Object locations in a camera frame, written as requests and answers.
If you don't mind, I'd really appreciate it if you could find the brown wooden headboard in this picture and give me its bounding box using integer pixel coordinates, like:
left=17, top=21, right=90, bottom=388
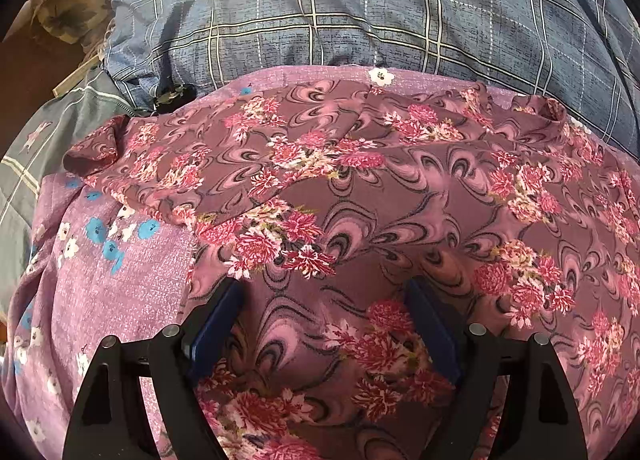
left=0, top=20, right=85, bottom=154

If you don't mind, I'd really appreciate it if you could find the small black clip object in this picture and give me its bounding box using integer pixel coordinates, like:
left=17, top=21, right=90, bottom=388
left=153, top=84, right=198, bottom=114

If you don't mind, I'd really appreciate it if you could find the blue plaid pillow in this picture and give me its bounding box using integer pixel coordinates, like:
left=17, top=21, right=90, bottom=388
left=105, top=0, right=639, bottom=154

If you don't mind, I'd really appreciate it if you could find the purple flowered bed sheet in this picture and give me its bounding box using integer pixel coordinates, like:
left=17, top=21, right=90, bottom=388
left=1, top=64, right=640, bottom=460

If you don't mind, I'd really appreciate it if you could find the grey-blue plaid blanket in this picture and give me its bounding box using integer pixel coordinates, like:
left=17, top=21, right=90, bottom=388
left=1, top=67, right=137, bottom=318

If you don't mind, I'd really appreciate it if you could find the mauve pink floral garment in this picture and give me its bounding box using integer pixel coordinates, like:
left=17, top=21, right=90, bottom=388
left=63, top=77, right=640, bottom=460

